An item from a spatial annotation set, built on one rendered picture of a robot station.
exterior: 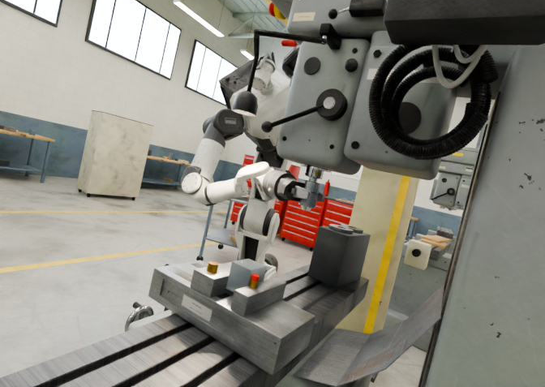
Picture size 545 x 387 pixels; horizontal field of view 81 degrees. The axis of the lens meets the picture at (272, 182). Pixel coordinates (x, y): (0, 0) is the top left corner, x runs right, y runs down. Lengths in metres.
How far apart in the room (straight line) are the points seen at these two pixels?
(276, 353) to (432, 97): 0.57
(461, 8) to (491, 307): 0.42
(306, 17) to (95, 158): 6.11
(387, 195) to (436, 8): 2.14
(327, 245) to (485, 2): 0.88
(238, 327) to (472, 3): 0.62
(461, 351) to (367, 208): 2.05
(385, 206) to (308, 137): 1.83
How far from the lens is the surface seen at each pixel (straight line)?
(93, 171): 6.79
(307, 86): 0.84
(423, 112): 0.73
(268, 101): 1.29
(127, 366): 0.62
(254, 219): 1.58
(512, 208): 0.60
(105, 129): 6.76
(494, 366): 0.64
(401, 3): 0.54
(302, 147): 0.81
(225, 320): 0.68
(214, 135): 1.23
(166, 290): 0.79
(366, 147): 0.73
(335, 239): 1.17
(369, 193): 2.61
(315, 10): 0.90
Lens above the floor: 1.28
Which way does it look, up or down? 2 degrees down
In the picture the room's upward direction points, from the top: 13 degrees clockwise
